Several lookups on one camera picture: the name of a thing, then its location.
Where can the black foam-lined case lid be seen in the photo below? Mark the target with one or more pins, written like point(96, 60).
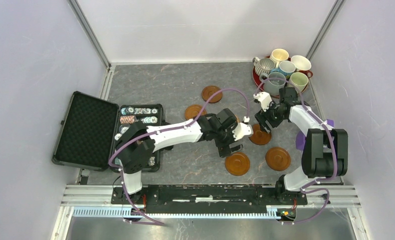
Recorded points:
point(86, 137)

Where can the blue patterned mug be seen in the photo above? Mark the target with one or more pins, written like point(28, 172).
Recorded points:
point(287, 68)

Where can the white red mug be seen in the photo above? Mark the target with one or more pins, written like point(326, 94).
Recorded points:
point(302, 64)

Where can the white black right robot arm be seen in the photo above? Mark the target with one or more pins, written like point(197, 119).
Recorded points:
point(325, 151)

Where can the grey ribbed mug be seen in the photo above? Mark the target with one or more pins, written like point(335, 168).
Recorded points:
point(263, 65)

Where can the aluminium frame rail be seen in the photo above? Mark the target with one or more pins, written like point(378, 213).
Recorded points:
point(110, 201)

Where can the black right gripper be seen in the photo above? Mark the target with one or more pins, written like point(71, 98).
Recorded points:
point(262, 116)

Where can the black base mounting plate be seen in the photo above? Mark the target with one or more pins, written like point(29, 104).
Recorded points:
point(214, 198)

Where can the brown wooden coaster back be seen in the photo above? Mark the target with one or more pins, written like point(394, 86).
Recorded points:
point(209, 91)

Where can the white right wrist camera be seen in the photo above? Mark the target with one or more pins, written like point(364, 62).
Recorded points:
point(264, 99)

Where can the red round tray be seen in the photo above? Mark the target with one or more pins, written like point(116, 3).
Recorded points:
point(257, 81)

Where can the cream mug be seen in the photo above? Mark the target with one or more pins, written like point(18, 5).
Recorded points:
point(279, 55)

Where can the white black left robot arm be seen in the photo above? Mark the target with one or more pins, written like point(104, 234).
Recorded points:
point(137, 144)

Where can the black poker chip case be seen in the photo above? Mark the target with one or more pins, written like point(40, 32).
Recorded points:
point(149, 115)

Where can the light green mug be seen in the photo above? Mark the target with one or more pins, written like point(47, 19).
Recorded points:
point(299, 81)

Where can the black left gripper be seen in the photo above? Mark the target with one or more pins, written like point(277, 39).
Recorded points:
point(223, 148)

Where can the brown wooden coaster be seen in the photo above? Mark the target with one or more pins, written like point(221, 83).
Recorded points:
point(237, 164)
point(192, 111)
point(278, 159)
point(259, 137)
point(209, 91)

